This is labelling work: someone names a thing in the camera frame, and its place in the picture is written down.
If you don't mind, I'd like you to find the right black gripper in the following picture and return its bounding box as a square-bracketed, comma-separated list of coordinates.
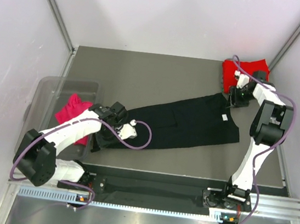
[225, 84, 257, 112]

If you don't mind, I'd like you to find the red t shirt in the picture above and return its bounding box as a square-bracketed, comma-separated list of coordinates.
[219, 53, 273, 99]

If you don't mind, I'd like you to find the black t shirt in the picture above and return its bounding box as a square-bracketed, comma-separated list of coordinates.
[90, 77, 246, 172]

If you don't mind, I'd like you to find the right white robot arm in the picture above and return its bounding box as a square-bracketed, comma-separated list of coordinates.
[218, 70, 294, 209]

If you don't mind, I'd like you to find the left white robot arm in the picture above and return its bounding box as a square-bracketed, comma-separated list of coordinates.
[9, 102, 127, 189]

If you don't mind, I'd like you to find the magenta t shirt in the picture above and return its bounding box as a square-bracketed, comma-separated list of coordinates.
[51, 90, 97, 148]

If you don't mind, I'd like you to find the clear plastic bin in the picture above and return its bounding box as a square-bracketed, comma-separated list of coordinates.
[14, 76, 103, 151]

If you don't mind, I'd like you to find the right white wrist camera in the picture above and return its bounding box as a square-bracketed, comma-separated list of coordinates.
[234, 70, 250, 89]

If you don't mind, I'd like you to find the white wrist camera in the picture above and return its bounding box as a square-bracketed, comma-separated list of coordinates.
[117, 119, 137, 140]
[234, 70, 250, 89]

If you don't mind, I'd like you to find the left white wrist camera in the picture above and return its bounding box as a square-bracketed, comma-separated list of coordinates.
[117, 119, 137, 140]

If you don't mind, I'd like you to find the slotted grey cable duct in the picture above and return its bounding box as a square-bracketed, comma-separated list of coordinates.
[16, 182, 240, 224]

